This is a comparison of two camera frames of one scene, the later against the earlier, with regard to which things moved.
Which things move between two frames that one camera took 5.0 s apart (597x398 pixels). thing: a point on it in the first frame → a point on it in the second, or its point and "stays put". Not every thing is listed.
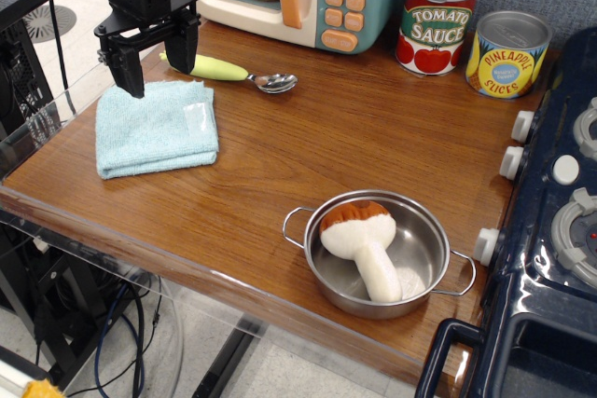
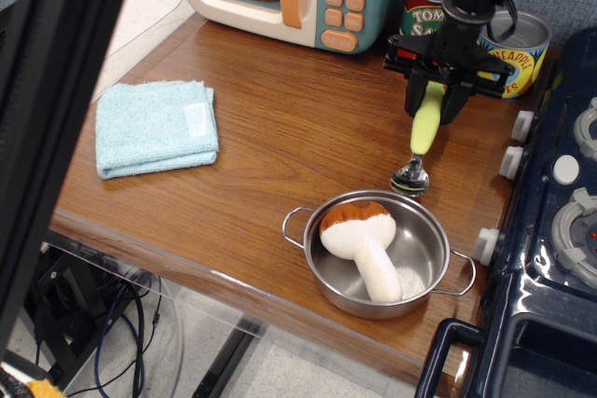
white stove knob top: [521, 125] stays put
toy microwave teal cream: [355, 2] stays put
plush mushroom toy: [363, 230] stays put
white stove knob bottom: [486, 245] stays put
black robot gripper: [143, 7] → [452, 52]
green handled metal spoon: [211, 68] → [412, 179]
